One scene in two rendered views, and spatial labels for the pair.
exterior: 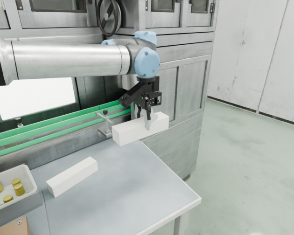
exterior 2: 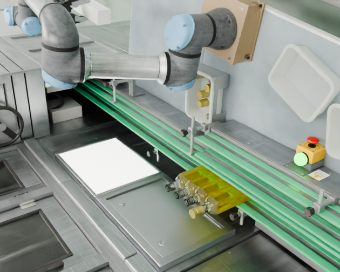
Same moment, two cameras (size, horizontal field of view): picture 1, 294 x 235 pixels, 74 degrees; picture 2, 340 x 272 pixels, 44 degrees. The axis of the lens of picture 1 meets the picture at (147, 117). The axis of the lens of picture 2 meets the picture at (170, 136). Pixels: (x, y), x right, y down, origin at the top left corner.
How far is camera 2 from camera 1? 1.41 m
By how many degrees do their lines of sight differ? 16
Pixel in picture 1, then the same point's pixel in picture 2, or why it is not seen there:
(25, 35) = (54, 183)
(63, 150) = (168, 108)
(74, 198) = not seen: hidden behind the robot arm
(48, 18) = (27, 178)
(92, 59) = not seen: outside the picture
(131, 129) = (92, 7)
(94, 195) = not seen: hidden behind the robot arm
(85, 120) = (127, 107)
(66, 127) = (140, 115)
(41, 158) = (181, 117)
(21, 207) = (206, 69)
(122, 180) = (158, 23)
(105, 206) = (176, 11)
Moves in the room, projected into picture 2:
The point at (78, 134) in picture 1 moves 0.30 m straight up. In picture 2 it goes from (144, 104) to (90, 119)
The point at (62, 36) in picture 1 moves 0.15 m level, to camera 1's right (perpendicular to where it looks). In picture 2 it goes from (41, 161) to (30, 133)
